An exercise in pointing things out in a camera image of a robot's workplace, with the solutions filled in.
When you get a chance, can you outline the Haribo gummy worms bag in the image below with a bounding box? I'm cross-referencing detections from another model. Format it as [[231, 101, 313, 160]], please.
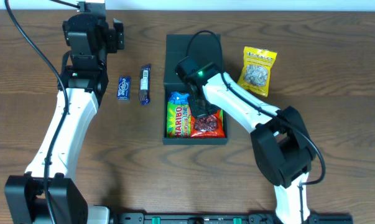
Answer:
[[166, 102, 192, 138]]

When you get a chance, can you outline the red snack bag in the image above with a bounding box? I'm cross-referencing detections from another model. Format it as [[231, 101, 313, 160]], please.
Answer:
[[190, 110, 225, 138]]

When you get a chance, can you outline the blue Oreo cookie pack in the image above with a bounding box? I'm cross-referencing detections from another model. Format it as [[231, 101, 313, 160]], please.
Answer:
[[168, 91, 190, 105]]

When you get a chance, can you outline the yellow snack bag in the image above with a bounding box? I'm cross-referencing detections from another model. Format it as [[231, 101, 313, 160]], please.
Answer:
[[238, 46, 277, 97]]

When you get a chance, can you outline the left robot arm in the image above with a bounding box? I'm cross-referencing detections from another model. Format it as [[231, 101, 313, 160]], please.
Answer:
[[4, 12, 124, 223]]

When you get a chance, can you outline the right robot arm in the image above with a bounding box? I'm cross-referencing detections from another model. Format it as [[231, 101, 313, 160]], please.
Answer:
[[175, 57, 316, 223]]

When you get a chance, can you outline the dark blue chocolate bar wrapper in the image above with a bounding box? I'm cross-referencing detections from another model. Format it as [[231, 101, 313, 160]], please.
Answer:
[[139, 64, 151, 105]]

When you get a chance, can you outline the dark green open box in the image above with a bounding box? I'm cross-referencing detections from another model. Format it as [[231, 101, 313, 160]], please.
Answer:
[[162, 34, 228, 146]]

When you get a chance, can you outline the small blue Eclipse gum box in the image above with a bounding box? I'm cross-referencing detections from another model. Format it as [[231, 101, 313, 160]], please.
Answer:
[[117, 77, 131, 100]]

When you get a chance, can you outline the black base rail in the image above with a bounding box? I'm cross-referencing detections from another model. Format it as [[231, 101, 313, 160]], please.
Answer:
[[109, 213, 353, 224]]

